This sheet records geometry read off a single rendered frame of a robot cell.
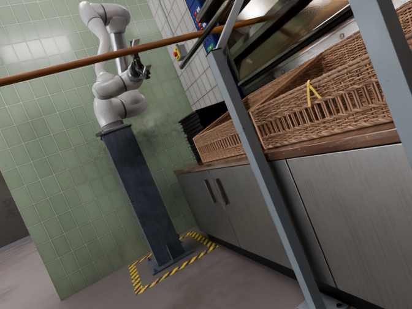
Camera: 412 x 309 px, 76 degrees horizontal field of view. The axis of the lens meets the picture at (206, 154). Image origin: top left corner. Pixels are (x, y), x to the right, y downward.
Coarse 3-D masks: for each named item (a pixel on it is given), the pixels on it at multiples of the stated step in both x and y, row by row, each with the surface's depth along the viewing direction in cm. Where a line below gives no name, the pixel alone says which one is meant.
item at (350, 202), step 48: (336, 144) 63; (384, 144) 54; (192, 192) 174; (240, 192) 115; (288, 192) 86; (336, 192) 69; (384, 192) 57; (240, 240) 135; (336, 240) 76; (384, 240) 62; (336, 288) 91; (384, 288) 67
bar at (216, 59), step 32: (352, 0) 43; (384, 0) 41; (224, 32) 87; (384, 32) 41; (224, 64) 85; (384, 64) 43; (224, 96) 87; (384, 96) 45; (256, 160) 86; (288, 224) 88; (288, 256) 91
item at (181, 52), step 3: (177, 45) 218; (180, 45) 220; (183, 45) 221; (177, 48) 219; (180, 48) 219; (183, 48) 220; (174, 51) 225; (177, 51) 220; (180, 51) 219; (183, 51) 220; (186, 51) 221; (177, 54) 222; (180, 54) 219; (183, 54) 220; (186, 54) 221; (177, 57) 224; (180, 57) 220; (183, 57) 222; (177, 60) 226; (180, 60) 227
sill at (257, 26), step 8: (280, 0) 125; (288, 0) 122; (272, 8) 131; (280, 8) 127; (264, 16) 137; (272, 16) 133; (256, 24) 144; (264, 24) 139; (248, 32) 151; (240, 40) 160; (232, 48) 169
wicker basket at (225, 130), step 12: (288, 72) 133; (276, 84) 142; (252, 96) 163; (264, 96) 152; (252, 108) 101; (216, 120) 156; (228, 120) 159; (252, 120) 102; (204, 132) 135; (216, 132) 124; (228, 132) 115; (204, 144) 139; (216, 144) 129; (228, 144) 119; (240, 144) 110; (204, 156) 145; (216, 156) 133; (228, 156) 122
